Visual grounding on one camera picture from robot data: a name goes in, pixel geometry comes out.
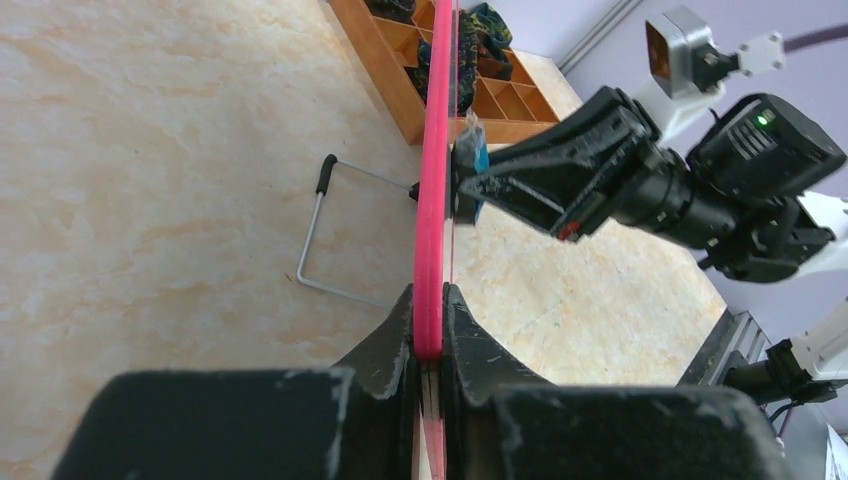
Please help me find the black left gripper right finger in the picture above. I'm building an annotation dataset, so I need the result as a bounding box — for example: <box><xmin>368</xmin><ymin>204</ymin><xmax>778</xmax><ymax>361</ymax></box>
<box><xmin>440</xmin><ymin>283</ymin><xmax>550</xmax><ymax>479</ymax></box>

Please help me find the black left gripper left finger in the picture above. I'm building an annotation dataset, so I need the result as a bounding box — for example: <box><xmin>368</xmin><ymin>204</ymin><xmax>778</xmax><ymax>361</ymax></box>
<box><xmin>336</xmin><ymin>285</ymin><xmax>419</xmax><ymax>479</ymax></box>

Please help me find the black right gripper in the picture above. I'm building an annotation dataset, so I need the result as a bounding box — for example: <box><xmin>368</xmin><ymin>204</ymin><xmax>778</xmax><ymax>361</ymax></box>
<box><xmin>458</xmin><ymin>86</ymin><xmax>739</xmax><ymax>249</ymax></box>

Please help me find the blue eraser sponge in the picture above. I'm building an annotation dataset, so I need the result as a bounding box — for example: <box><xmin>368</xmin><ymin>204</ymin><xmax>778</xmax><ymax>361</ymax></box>
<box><xmin>449</xmin><ymin>110</ymin><xmax>490</xmax><ymax>226</ymax></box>

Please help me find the white whiteboard with red rim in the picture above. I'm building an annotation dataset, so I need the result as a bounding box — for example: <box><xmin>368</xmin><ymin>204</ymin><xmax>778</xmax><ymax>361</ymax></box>
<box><xmin>412</xmin><ymin>1</ymin><xmax>455</xmax><ymax>479</ymax></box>

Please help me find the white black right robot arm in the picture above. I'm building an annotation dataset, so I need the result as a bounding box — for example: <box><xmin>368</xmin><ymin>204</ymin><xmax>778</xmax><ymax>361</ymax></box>
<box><xmin>455</xmin><ymin>87</ymin><xmax>847</xmax><ymax>284</ymax></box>

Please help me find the orange wooden compartment tray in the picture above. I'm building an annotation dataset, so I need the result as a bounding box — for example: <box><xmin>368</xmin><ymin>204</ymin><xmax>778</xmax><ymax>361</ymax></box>
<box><xmin>330</xmin><ymin>1</ymin><xmax>559</xmax><ymax>145</ymax></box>

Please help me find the dark patterned long cloth strip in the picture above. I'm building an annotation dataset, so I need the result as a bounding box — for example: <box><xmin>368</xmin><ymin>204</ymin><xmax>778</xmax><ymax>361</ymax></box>
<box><xmin>405</xmin><ymin>2</ymin><xmax>514</xmax><ymax>116</ymax></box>

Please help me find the black rolled cloth left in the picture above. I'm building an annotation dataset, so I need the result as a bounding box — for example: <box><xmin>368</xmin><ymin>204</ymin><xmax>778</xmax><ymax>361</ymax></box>
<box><xmin>365</xmin><ymin>0</ymin><xmax>417</xmax><ymax>25</ymax></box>

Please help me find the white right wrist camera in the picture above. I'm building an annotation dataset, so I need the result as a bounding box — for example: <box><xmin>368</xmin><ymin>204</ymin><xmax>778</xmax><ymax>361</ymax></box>
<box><xmin>634</xmin><ymin>6</ymin><xmax>785</xmax><ymax>145</ymax></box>

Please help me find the aluminium right corner post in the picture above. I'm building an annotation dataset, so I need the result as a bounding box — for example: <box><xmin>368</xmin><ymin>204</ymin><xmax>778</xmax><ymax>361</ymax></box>
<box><xmin>557</xmin><ymin>0</ymin><xmax>643</xmax><ymax>75</ymax></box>

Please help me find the aluminium front frame rail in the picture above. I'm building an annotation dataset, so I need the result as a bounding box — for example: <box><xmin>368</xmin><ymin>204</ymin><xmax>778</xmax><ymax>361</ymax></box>
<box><xmin>677</xmin><ymin>310</ymin><xmax>772</xmax><ymax>386</ymax></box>

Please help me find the metal wire whiteboard stand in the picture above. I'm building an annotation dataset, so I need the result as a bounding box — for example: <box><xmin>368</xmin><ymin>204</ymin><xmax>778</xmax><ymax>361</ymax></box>
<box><xmin>296</xmin><ymin>154</ymin><xmax>417</xmax><ymax>310</ymax></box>

